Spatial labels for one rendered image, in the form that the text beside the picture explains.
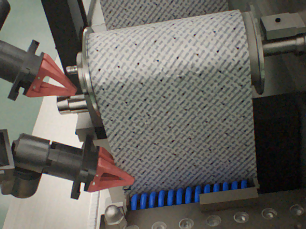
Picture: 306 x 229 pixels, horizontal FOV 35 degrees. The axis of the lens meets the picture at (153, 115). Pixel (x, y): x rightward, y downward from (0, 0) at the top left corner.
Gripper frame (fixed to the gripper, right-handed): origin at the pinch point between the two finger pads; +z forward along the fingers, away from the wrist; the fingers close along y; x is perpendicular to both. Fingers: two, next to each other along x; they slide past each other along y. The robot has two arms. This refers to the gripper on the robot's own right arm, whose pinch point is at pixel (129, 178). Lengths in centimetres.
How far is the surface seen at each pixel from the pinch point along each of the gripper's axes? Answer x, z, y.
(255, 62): 27.9, 10.0, -0.3
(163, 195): 0.6, 6.0, 2.6
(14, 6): -165, -73, -381
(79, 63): 16.7, -14.0, -4.0
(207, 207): 3.9, 12.3, 6.4
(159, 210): -0.9, 5.8, 4.8
